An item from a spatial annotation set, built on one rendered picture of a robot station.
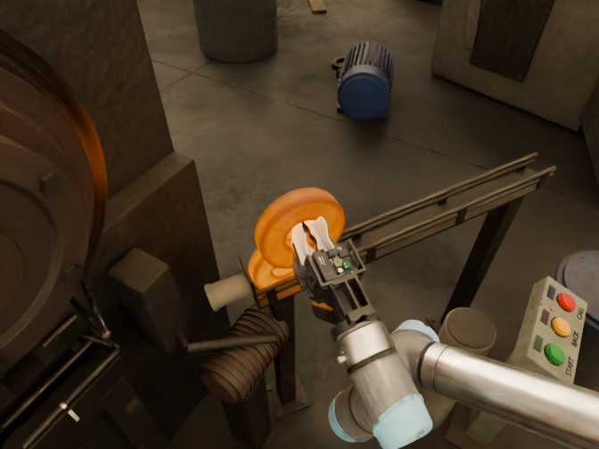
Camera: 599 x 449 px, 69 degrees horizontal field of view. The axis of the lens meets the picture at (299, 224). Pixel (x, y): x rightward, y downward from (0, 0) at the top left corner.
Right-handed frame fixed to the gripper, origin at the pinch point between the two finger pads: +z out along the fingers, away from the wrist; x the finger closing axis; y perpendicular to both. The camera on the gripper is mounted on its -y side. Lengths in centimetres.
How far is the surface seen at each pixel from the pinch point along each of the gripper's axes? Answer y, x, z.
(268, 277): -24.0, 4.3, 1.6
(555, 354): -24, -44, -35
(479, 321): -37, -41, -22
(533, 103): -112, -193, 81
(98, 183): 10.2, 27.2, 10.3
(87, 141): 16.4, 26.3, 12.6
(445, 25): -103, -170, 148
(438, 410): -70, -34, -37
